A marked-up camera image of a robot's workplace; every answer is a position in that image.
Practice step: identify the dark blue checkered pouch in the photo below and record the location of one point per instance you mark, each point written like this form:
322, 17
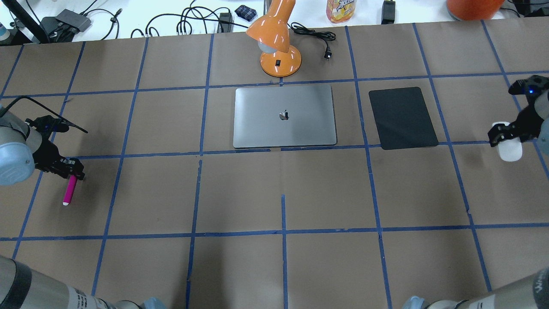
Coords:
245, 12

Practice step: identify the orange juice bottle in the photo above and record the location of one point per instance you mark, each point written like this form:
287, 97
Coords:
340, 11

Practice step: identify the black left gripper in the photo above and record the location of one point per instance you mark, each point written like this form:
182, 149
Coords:
46, 154

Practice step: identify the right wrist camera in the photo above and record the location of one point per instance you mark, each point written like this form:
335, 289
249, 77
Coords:
533, 86

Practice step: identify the orange cylindrical container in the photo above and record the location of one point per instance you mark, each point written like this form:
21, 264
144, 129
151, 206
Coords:
473, 9

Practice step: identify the black monitor stand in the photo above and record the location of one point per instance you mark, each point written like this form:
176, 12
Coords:
32, 18

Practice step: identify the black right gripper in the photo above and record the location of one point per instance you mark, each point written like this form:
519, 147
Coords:
526, 119

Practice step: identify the silver laptop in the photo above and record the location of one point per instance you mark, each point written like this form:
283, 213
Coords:
295, 115

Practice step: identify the white computer mouse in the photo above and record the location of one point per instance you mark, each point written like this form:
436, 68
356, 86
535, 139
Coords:
510, 150

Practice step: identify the black power adapter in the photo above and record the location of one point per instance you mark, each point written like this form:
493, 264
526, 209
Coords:
388, 12

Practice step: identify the orange desk lamp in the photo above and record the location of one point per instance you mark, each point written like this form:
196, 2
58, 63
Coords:
279, 58

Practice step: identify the pink marker pen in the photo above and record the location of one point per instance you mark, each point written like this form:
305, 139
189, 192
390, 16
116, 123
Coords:
69, 192

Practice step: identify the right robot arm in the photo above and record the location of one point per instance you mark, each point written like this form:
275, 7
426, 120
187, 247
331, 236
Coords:
530, 292

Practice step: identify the grey usb hub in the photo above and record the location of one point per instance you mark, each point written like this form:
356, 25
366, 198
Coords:
78, 21

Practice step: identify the black mousepad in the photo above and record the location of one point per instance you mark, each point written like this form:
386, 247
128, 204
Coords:
402, 118

